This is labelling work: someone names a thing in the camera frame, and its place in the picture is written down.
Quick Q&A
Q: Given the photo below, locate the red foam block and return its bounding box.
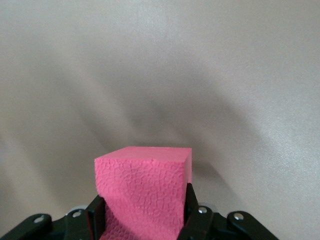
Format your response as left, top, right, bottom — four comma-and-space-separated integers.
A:
94, 146, 193, 240

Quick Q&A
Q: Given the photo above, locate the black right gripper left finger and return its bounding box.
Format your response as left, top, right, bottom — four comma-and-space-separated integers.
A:
63, 195, 106, 240

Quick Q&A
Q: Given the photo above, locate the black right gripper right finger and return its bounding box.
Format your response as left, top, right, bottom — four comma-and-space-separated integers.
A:
176, 182, 221, 240

